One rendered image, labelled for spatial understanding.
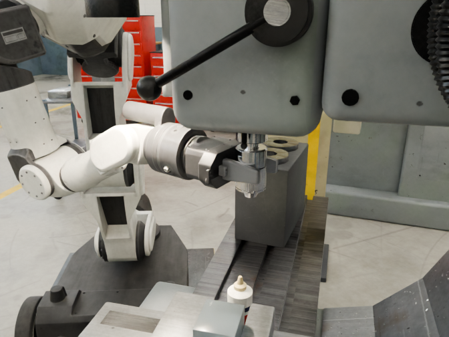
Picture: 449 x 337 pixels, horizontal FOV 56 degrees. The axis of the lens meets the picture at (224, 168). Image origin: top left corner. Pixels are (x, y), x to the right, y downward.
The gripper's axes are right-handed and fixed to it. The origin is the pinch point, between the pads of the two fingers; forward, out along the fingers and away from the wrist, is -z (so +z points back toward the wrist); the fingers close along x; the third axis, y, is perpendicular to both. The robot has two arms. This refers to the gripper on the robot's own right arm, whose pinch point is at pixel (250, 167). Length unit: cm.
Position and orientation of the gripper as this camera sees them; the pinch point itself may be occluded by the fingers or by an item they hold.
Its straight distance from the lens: 63.3
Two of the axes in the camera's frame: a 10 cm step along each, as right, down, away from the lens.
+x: 5.6, -2.8, 7.8
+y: -0.1, 9.4, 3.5
